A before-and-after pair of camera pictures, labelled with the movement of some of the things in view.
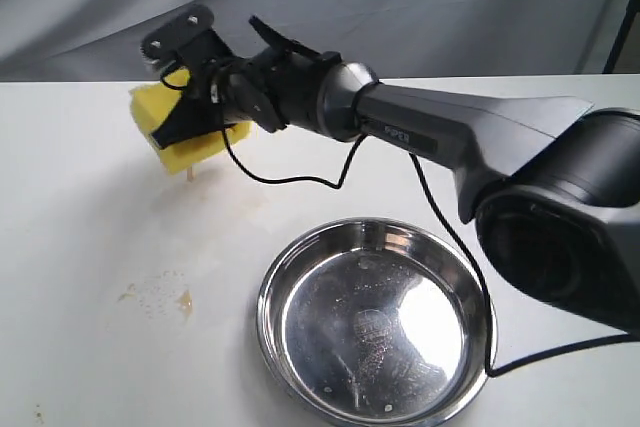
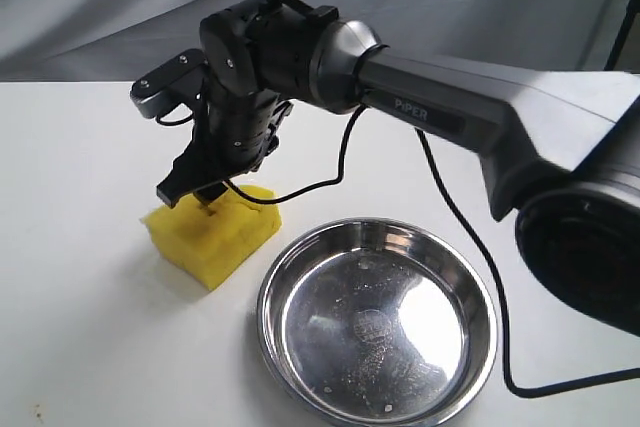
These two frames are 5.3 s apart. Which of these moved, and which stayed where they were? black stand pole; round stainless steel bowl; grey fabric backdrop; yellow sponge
Moved: yellow sponge
Stayed: grey fabric backdrop; round stainless steel bowl; black stand pole
